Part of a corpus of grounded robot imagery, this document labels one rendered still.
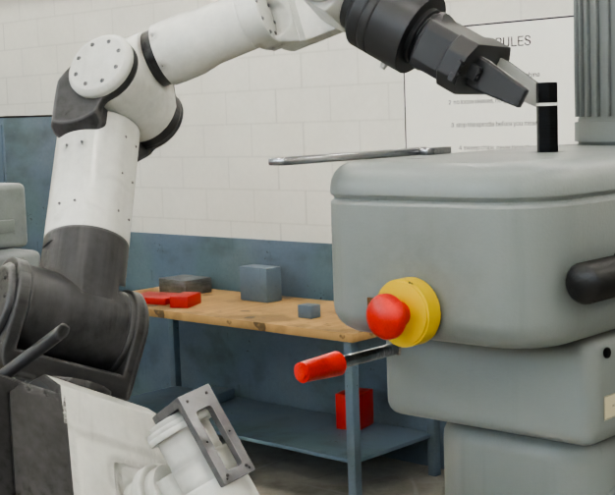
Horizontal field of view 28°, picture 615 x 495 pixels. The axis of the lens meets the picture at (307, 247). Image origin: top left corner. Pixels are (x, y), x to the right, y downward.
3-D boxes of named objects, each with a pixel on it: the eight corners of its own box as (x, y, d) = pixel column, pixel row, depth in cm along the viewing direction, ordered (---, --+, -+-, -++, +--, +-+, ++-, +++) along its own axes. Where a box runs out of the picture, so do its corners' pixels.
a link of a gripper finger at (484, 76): (518, 113, 122) (466, 83, 124) (532, 84, 121) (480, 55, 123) (512, 113, 120) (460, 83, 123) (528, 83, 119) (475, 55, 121)
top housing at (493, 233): (543, 359, 100) (540, 162, 98) (307, 330, 118) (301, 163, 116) (775, 287, 134) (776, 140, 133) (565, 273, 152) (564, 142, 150)
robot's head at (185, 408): (173, 518, 110) (213, 491, 104) (128, 432, 111) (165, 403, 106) (225, 489, 114) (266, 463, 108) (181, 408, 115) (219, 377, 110)
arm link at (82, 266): (6, 241, 130) (-12, 361, 124) (41, 208, 124) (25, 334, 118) (105, 270, 136) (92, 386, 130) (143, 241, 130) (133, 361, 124)
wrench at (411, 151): (291, 166, 110) (291, 156, 110) (259, 166, 113) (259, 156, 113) (451, 153, 128) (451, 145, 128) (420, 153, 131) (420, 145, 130)
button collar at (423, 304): (428, 351, 105) (426, 281, 105) (374, 344, 109) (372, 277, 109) (442, 347, 107) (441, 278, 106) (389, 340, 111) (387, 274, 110)
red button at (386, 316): (397, 344, 104) (396, 297, 103) (361, 339, 107) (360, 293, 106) (420, 338, 106) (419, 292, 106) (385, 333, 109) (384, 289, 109)
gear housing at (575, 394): (595, 452, 109) (593, 340, 107) (381, 413, 125) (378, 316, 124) (753, 383, 133) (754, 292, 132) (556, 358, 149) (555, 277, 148)
